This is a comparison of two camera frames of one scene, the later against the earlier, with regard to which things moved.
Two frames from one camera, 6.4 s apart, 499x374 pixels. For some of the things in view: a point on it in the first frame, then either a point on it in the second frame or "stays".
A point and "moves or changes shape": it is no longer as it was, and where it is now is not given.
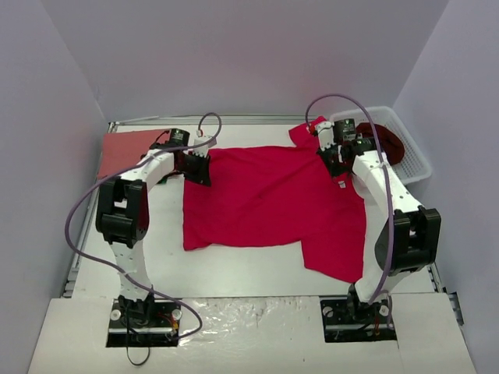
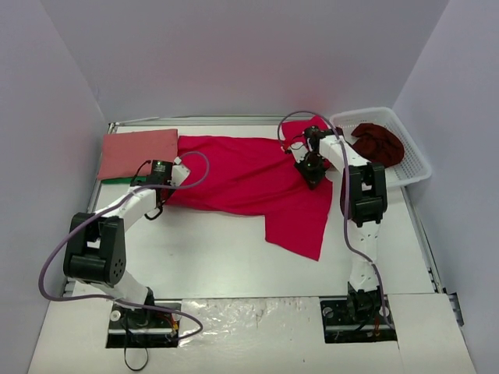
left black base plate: x=150 y=322 stays
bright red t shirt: x=273 y=197 moves or changes shape
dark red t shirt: x=391 y=145 stays
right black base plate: x=345 y=320 stays
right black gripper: x=333 y=164 to x=312 y=179
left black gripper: x=199 y=170 to x=166 y=193
